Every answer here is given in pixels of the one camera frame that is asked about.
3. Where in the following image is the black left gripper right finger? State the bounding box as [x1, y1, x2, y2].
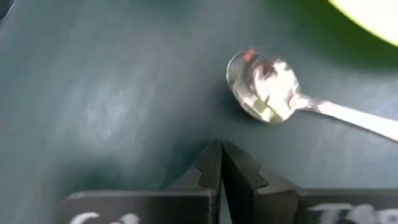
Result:
[221, 139, 398, 224]

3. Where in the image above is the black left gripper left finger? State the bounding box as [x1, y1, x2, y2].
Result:
[61, 139, 223, 224]

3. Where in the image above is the silver metal spoon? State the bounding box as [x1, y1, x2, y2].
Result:
[226, 49, 398, 143]

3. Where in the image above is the yellow-green round plate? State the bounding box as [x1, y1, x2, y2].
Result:
[328, 0, 398, 48]

